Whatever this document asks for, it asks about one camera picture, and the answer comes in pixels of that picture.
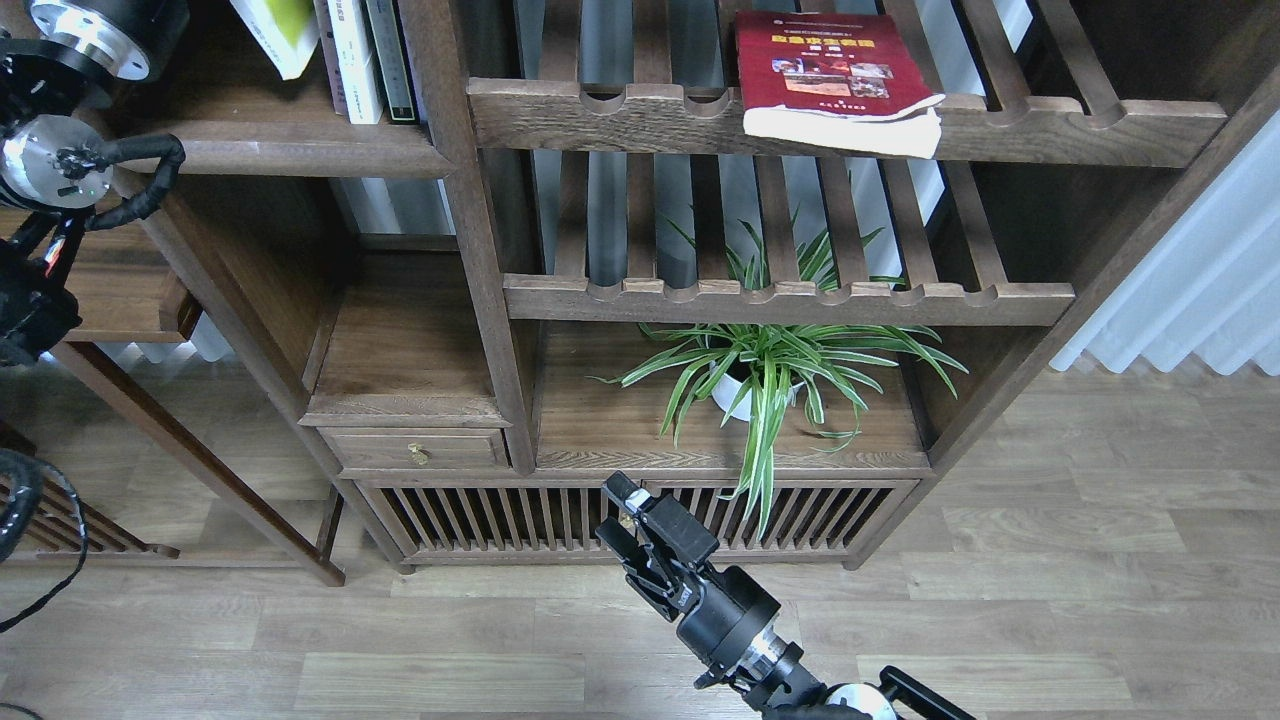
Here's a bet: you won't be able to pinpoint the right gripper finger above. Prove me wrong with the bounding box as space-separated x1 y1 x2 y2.
602 471 653 516
595 518 650 575

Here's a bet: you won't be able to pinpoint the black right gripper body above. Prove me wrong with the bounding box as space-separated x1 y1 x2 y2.
622 496 783 691

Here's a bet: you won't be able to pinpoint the red book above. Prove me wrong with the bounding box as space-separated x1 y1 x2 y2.
733 10 945 159

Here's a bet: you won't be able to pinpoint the maroon book white characters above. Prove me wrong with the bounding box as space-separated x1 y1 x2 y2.
314 0 349 119

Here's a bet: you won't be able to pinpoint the yellow green book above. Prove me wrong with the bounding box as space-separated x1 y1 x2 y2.
230 0 320 81

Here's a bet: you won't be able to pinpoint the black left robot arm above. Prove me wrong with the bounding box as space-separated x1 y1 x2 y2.
1 1 189 366

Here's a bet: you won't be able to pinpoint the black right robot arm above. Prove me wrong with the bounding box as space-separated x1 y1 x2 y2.
595 471 970 719

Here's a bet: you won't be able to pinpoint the white plant pot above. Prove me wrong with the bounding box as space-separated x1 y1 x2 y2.
710 357 803 424

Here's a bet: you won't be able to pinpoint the green spider plant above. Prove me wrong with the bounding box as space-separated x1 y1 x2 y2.
590 205 969 541

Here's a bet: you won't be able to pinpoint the brass drawer knob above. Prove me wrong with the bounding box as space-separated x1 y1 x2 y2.
407 443 431 466

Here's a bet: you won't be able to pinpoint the dark wooden bookshelf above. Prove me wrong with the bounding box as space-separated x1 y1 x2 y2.
87 1 1277 571

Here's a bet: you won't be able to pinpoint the white upright book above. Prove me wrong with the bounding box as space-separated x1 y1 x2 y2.
326 0 384 126

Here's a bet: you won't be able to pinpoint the dark green upright book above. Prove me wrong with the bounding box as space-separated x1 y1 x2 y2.
365 1 420 126

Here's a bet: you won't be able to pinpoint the dark wooden side table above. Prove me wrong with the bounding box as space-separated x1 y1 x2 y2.
52 224 346 585

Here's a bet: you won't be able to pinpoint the white curtain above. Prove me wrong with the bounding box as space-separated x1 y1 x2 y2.
1050 115 1279 375

